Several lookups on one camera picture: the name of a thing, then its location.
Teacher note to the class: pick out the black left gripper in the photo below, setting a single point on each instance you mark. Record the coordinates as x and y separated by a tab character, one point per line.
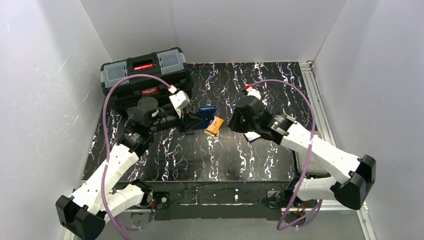
185	122

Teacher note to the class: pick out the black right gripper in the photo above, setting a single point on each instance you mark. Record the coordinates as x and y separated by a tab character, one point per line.
234	119

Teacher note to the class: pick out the navy blue card holder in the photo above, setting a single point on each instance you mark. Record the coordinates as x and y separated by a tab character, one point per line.
207	114

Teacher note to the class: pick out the orange credit card stack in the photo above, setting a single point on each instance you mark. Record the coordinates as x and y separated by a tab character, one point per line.
214	127

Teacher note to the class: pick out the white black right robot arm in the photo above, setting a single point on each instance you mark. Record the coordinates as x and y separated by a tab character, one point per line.
351	177

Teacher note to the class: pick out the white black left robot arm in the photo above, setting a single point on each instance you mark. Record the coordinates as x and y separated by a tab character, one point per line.
87	210

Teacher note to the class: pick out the white card stack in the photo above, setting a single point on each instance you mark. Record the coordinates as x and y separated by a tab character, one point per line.
251	136

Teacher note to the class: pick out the black red toolbox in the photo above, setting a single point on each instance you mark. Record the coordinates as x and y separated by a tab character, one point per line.
169	65

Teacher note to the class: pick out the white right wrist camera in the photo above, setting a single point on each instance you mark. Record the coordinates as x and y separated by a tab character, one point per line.
250	91

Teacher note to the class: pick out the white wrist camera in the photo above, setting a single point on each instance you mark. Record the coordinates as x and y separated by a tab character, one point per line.
179	101
250	91

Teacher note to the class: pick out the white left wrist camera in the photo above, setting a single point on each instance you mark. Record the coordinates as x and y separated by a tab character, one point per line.
179	101

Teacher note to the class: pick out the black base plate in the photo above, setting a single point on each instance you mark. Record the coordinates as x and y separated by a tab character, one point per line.
178	200

